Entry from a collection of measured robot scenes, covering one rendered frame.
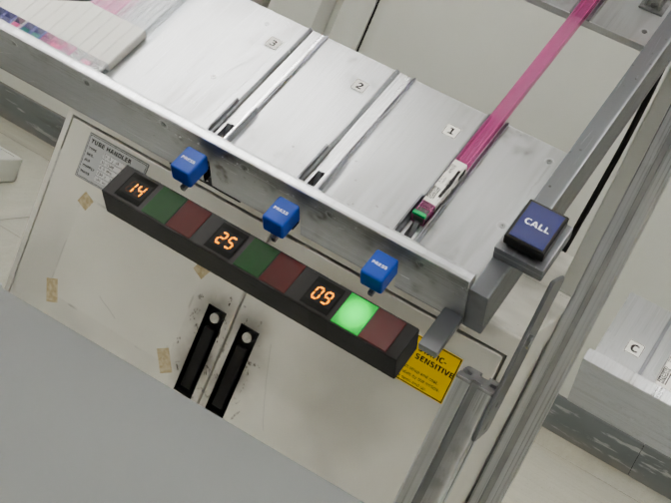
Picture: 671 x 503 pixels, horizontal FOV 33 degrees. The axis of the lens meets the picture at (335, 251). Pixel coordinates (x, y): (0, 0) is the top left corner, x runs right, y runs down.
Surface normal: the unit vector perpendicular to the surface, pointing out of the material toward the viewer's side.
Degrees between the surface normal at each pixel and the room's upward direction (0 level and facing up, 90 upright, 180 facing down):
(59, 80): 134
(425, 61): 90
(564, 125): 90
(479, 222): 44
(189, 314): 90
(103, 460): 0
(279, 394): 90
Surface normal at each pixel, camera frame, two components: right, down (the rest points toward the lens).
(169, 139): -0.56, 0.68
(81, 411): 0.40, -0.88
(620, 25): 0.01, -0.58
